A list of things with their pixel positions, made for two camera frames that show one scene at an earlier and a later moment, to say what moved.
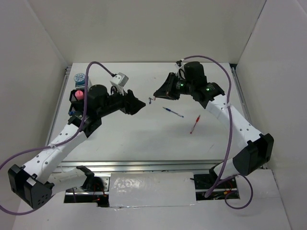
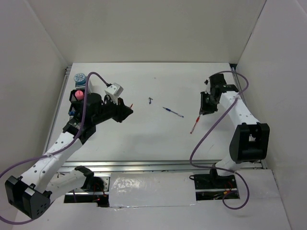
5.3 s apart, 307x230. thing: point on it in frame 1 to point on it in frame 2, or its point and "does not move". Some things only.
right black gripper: (166, 90) to (204, 108)
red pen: (197, 120) does not move
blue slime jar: (79, 78) does not move
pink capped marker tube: (79, 95) does not move
